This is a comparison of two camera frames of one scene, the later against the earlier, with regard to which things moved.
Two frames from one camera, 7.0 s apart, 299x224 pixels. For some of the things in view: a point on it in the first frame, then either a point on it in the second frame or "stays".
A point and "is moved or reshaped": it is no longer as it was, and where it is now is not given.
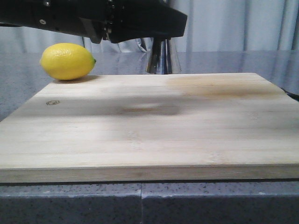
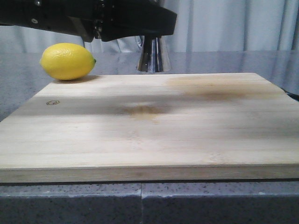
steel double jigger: [160, 60] is moved or reshaped
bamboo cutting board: [148, 127] stays
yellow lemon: [67, 61] stays
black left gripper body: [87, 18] stays
